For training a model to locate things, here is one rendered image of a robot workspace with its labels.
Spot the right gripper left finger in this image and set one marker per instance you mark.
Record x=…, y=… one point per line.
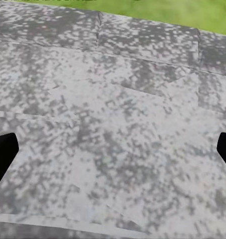
x=8, y=149

